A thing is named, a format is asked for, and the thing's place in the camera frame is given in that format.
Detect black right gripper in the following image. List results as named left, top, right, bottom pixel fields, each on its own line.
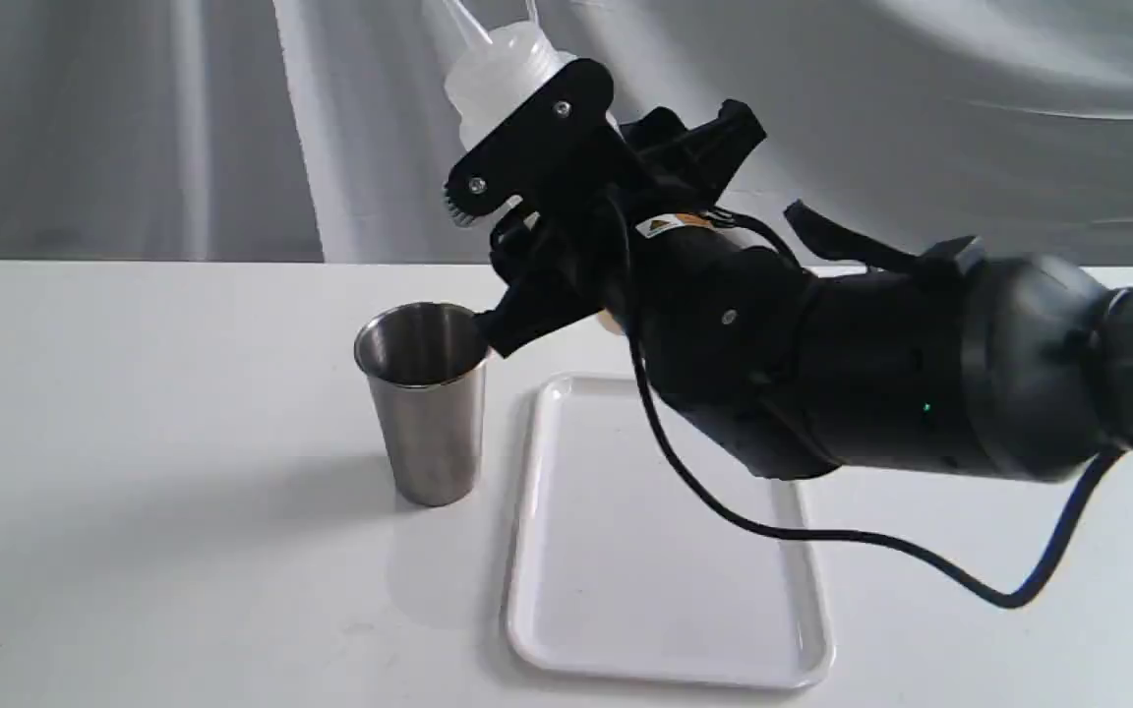
left=444, top=59, right=768, bottom=358

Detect clear plastic squeeze bottle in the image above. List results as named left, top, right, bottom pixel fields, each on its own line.
left=429, top=0, right=627, bottom=335

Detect white plastic tray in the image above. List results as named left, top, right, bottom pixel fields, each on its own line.
left=505, top=375, right=836, bottom=691

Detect grey draped backdrop cloth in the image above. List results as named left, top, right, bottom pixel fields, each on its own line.
left=0, top=1, right=1133, bottom=266

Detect black cable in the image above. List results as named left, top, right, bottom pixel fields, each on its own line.
left=606, top=187, right=1128, bottom=611

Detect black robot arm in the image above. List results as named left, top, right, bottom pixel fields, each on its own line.
left=444, top=60, right=1133, bottom=483

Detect stainless steel cup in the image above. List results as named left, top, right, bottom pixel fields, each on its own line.
left=352, top=302, right=489, bottom=507

